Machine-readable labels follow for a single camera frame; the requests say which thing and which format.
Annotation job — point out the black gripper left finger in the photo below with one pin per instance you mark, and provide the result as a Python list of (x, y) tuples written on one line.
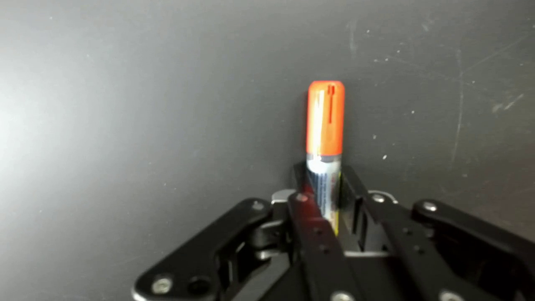
[(326, 272)]

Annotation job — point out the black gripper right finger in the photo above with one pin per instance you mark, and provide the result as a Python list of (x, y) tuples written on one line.
[(400, 260)]

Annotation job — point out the white marker with orange cap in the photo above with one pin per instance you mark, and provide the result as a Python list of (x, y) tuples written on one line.
[(325, 138)]

